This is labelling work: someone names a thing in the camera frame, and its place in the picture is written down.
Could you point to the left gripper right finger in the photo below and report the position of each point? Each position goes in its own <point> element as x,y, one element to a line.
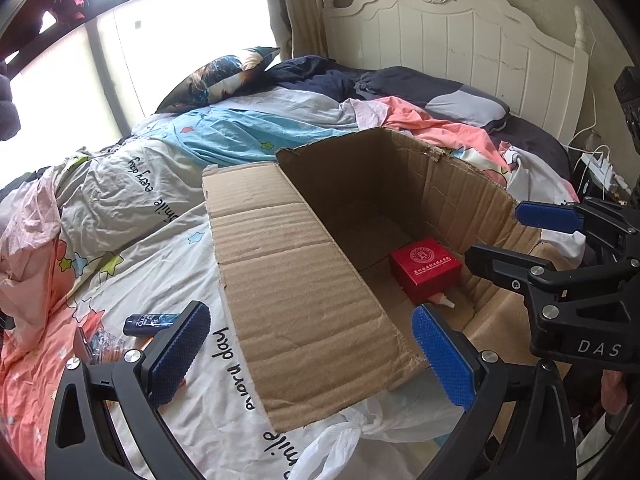
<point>515,423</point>

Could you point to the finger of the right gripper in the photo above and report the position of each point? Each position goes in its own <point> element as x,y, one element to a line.
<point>592,217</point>
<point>510,270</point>

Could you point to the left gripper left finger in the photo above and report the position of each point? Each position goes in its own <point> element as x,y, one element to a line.
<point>83,442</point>

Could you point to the red gift box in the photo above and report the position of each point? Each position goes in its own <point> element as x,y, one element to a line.
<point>424,269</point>

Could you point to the cotton swab plastic bag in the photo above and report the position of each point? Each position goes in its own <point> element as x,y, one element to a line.
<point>104,347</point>

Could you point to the dark blue shampoo bottle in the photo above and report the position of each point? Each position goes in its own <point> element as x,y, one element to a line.
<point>147,325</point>

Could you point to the pink cosmetic tube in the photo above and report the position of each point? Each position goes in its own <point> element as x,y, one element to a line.
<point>440,299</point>

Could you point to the white power strip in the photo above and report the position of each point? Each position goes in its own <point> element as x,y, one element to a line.
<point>598,167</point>

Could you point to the grey navy pillow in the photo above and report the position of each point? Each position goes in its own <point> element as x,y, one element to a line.
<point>441,98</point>

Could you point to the cardboard box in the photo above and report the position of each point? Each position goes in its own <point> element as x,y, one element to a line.
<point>303,248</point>

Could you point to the white bed headboard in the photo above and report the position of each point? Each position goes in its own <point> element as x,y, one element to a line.
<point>487,44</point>

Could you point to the patterned dark pillow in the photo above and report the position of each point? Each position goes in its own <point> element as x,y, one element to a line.
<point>218,80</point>

